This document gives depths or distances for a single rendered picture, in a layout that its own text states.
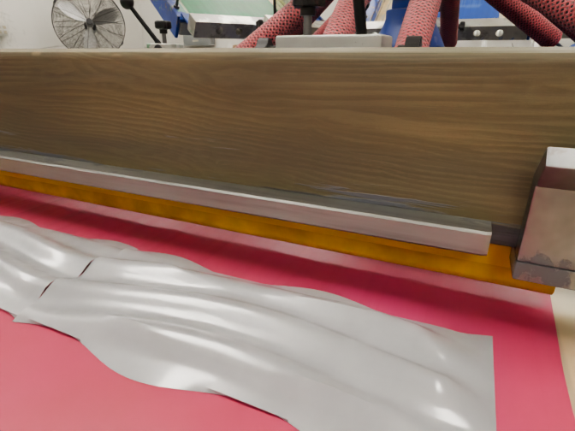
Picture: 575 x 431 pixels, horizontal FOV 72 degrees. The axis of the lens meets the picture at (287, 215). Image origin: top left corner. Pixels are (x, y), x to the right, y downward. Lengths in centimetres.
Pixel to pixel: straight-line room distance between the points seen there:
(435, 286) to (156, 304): 13
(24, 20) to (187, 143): 464
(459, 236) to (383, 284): 5
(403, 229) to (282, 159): 7
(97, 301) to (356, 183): 12
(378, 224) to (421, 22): 54
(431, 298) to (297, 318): 7
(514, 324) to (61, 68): 27
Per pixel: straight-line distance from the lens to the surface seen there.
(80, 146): 28
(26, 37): 483
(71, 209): 32
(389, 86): 17
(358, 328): 16
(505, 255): 20
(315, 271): 20
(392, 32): 99
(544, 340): 19
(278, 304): 17
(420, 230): 17
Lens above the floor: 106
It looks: 22 degrees down
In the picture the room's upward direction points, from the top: straight up
